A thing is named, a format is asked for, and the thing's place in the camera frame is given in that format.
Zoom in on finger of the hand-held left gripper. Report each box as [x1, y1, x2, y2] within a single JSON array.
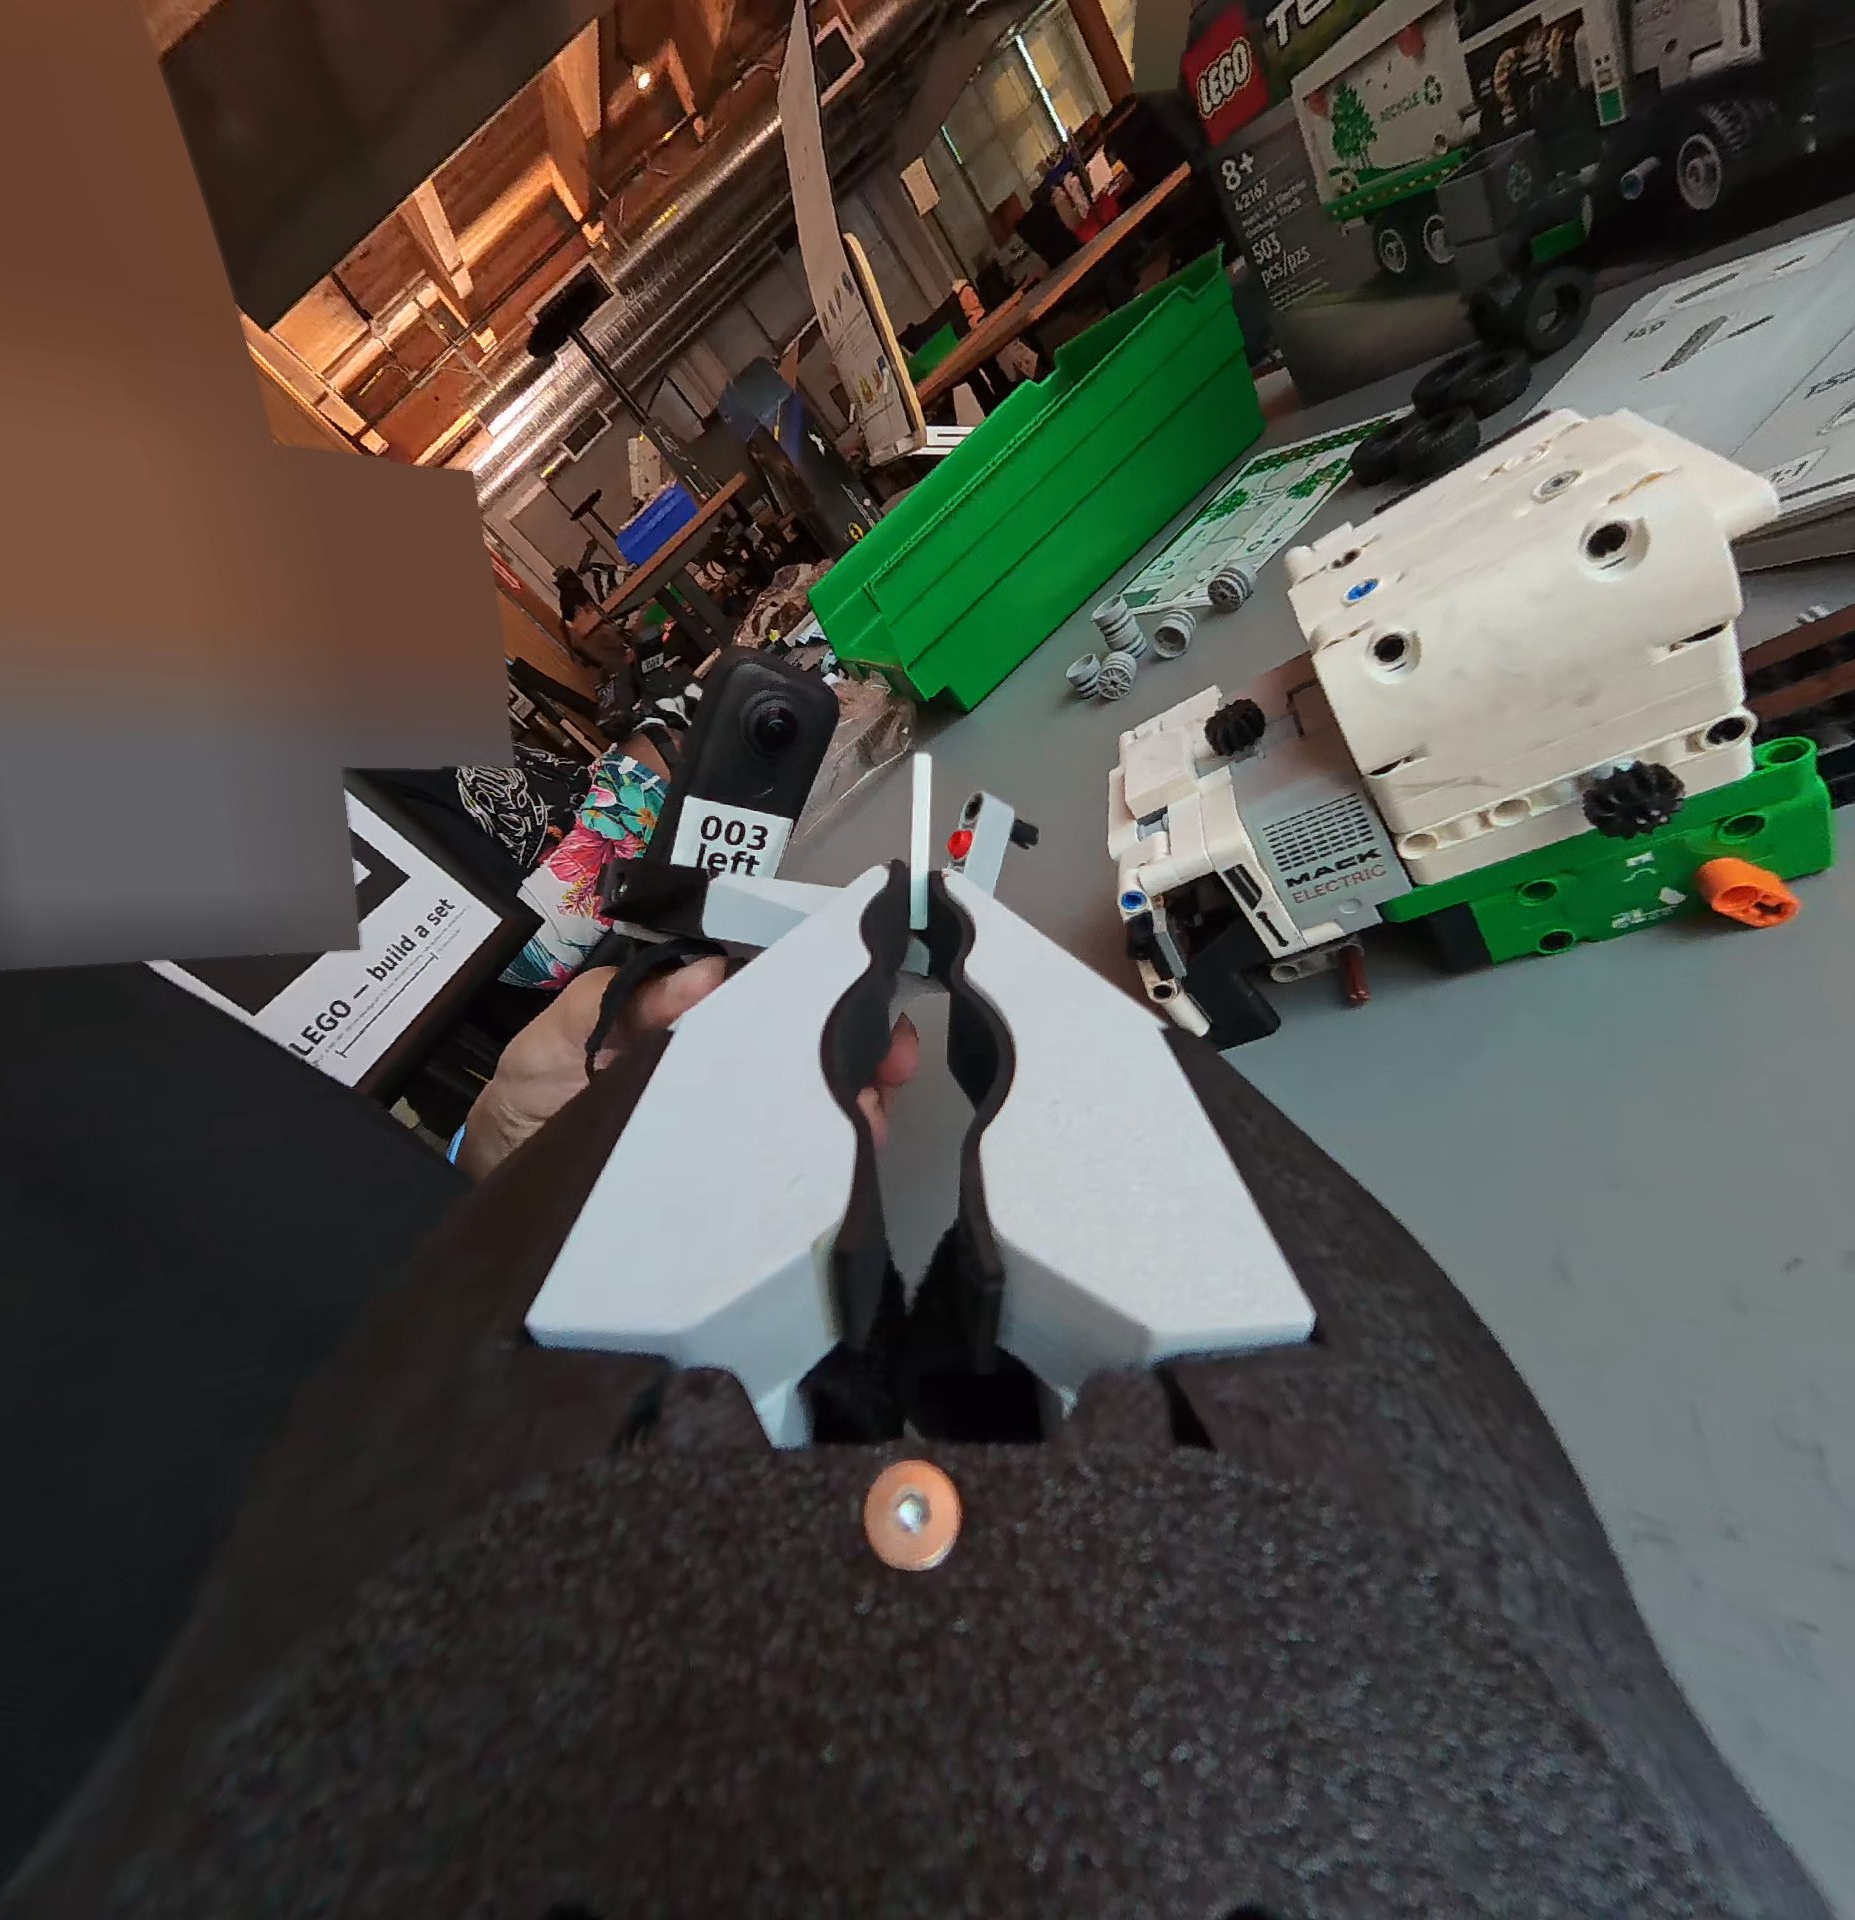
[[697, 878, 870, 957]]

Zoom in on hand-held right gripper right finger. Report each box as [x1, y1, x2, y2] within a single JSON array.
[[938, 870, 1315, 1411]]

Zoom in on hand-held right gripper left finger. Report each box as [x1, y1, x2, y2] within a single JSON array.
[[520, 862, 913, 1450]]

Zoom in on grey lego beam with red pins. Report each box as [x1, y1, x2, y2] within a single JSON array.
[[943, 787, 1041, 891]]

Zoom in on green plastic bin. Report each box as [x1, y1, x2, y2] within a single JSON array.
[[805, 246, 1268, 706]]

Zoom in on green tree sticker sheet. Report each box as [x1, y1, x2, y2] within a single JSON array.
[[1112, 411, 1410, 632]]

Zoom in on white lego truck model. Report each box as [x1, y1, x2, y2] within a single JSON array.
[[1102, 407, 1836, 1053]]

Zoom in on dark lego set box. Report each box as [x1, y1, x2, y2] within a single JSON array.
[[1177, 0, 1855, 411]]

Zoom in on person's left hand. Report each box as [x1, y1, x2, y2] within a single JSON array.
[[459, 953, 923, 1186]]

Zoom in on clear plastic bag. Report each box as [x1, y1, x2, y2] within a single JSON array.
[[794, 682, 930, 845]]

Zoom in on group of grey wheel rims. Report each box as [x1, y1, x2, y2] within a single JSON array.
[[1065, 566, 1261, 704]]

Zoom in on wooden document stand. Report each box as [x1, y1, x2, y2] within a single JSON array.
[[825, 226, 931, 461]]

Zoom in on pile of black tyres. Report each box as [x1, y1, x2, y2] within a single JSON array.
[[1344, 265, 1598, 490]]

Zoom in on open instruction booklet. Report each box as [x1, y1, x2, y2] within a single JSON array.
[[1526, 200, 1855, 573]]

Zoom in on black lego chassis frame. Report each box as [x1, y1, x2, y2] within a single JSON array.
[[1742, 589, 1855, 799]]

